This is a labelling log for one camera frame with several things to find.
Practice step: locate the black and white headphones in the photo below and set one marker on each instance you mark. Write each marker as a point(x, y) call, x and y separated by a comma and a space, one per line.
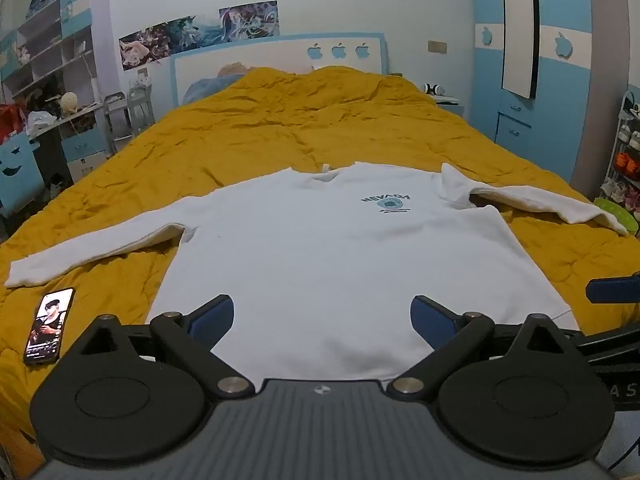
point(434, 89)

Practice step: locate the pale cushion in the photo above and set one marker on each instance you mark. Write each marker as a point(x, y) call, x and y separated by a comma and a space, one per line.
point(237, 69)

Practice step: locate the brown wall switch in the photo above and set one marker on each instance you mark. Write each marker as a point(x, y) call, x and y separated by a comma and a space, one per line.
point(437, 47)

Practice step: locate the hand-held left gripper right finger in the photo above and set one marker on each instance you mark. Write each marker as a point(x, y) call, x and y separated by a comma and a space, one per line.
point(431, 319)

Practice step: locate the grey chair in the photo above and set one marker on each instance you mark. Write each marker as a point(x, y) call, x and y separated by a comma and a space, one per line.
point(135, 110)

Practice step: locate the blue nightstand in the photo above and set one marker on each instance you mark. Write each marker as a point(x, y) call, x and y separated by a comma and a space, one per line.
point(450, 107)

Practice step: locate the blue pillow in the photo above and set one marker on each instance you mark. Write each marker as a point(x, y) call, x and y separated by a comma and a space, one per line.
point(210, 87)

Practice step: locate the yellow blanket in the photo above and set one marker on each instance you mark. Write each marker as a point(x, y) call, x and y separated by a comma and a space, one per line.
point(300, 125)

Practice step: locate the white and blue headboard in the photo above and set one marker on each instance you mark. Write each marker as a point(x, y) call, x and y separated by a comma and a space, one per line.
point(270, 55)

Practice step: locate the shoe rack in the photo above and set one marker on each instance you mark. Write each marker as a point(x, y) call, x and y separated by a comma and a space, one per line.
point(625, 160)

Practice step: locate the wardrobe mirror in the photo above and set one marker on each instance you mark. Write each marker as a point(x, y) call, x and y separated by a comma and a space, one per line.
point(517, 25)

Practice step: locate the white and blue shelf unit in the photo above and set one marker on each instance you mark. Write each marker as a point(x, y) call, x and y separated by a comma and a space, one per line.
point(47, 45)

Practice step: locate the wide anime wall poster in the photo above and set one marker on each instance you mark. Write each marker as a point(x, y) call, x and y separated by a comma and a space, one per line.
point(167, 40)

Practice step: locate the white ball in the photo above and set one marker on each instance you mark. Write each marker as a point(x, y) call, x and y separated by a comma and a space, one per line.
point(69, 101)

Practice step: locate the small anime wall poster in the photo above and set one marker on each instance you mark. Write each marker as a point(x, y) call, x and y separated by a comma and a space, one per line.
point(248, 21)

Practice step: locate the black smartphone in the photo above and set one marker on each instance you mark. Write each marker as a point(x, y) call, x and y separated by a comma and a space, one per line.
point(49, 326)

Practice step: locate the blue and white wardrobe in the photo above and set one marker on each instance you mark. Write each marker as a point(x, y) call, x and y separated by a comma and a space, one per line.
point(565, 85)

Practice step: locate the white printed sweatshirt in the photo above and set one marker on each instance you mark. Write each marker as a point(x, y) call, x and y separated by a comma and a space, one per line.
point(325, 260)

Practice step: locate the green plastic basin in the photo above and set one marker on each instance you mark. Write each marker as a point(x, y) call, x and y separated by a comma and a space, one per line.
point(617, 212)

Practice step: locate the blue and white desk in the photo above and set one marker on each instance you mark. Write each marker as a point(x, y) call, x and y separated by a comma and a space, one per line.
point(20, 170)

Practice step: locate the red bag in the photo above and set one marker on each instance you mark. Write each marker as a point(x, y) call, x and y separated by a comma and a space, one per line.
point(10, 122)

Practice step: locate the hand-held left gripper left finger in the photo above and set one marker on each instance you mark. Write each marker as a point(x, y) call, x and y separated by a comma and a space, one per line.
point(212, 317)

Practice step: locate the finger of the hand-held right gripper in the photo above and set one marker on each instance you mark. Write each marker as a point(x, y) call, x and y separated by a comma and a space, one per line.
point(612, 291)
point(605, 344)

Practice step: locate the white plastic bag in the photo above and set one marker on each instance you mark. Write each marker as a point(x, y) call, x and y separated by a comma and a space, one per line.
point(42, 120)

